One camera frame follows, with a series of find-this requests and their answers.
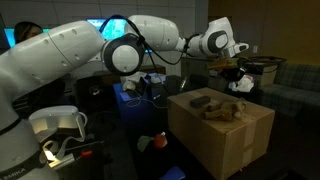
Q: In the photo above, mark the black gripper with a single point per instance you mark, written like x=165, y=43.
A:
x=237, y=68

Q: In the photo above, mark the brown plush toy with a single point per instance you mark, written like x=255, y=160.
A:
x=223, y=111

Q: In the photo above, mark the blue sponge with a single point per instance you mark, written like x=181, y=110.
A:
x=172, y=174

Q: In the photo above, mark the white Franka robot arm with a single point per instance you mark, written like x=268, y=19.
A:
x=66, y=50

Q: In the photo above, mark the large cardboard box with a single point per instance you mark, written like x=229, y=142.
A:
x=213, y=146

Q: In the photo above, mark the small pale box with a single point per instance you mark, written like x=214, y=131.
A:
x=157, y=78

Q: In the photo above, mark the wooden cubby shelf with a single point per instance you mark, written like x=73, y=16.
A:
x=268, y=78

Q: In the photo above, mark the black rectangular case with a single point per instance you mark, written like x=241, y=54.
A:
x=200, y=101

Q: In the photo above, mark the green plaid sofa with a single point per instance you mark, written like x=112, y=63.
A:
x=293, y=93

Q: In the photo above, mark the white crumpled bundle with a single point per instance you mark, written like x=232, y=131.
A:
x=131, y=81

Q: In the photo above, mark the flat pale sheet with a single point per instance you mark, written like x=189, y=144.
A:
x=125, y=96

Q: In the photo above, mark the green plush piece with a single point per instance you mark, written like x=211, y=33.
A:
x=144, y=143

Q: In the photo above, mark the black bulky chair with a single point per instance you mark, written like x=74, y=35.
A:
x=91, y=90

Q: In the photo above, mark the seated person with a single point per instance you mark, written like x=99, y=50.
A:
x=26, y=31

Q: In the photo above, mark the white wall outlet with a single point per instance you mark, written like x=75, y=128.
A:
x=255, y=49

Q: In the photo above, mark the large wall display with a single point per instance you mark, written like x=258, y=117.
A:
x=115, y=28

